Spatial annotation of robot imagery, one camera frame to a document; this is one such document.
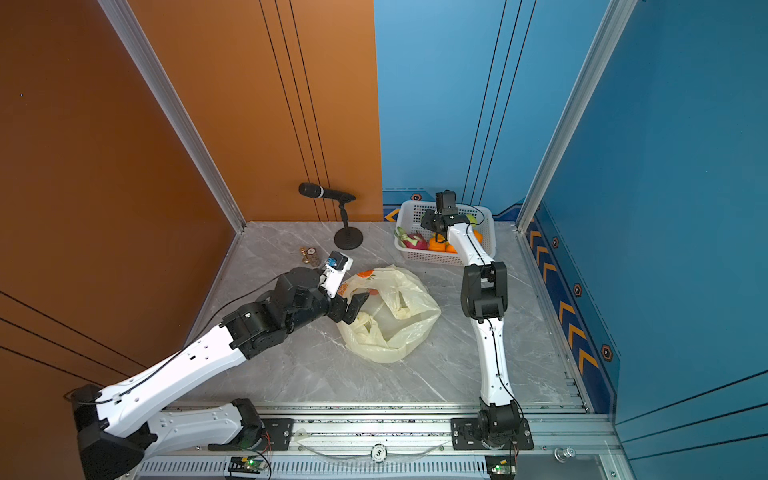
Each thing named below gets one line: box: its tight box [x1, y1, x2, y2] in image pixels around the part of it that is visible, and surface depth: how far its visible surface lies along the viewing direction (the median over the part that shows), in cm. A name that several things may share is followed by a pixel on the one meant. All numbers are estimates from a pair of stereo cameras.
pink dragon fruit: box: [394, 226, 429, 250], surface depth 102 cm
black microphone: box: [298, 183, 356, 203], surface depth 91 cm
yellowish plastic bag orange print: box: [336, 264, 441, 363], surface depth 82 cm
